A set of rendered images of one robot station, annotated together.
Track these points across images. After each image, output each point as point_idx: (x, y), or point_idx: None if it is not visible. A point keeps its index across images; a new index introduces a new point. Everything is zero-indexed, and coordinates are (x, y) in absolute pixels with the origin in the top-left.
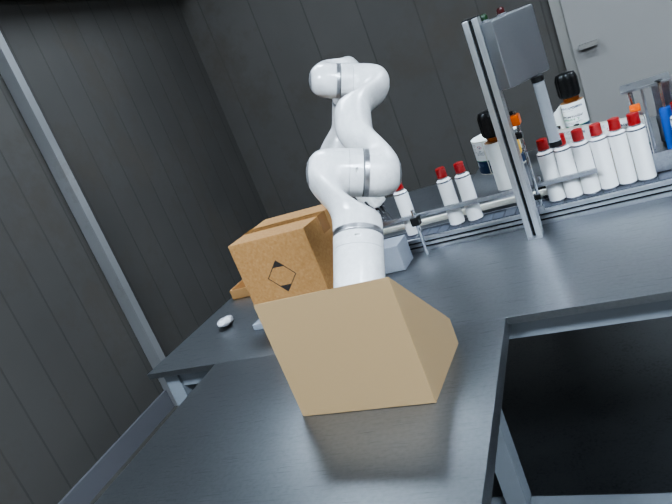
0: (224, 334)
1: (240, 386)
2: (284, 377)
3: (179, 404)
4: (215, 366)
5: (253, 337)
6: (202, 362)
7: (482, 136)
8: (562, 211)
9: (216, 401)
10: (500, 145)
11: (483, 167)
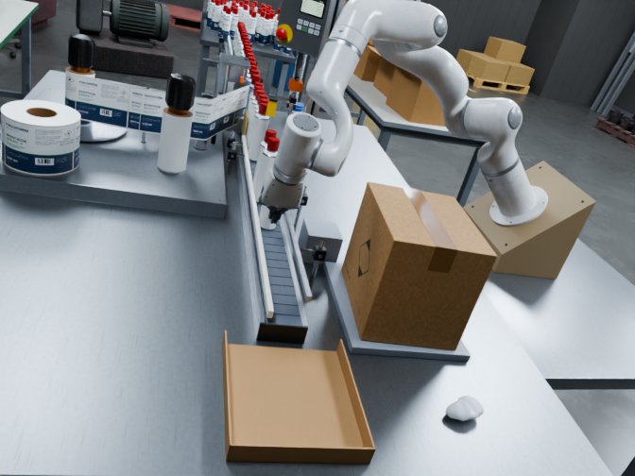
0: (487, 404)
1: (557, 331)
2: (528, 301)
3: None
4: (547, 374)
5: (482, 356)
6: (550, 398)
7: (180, 108)
8: None
9: (584, 343)
10: (319, 106)
11: (64, 162)
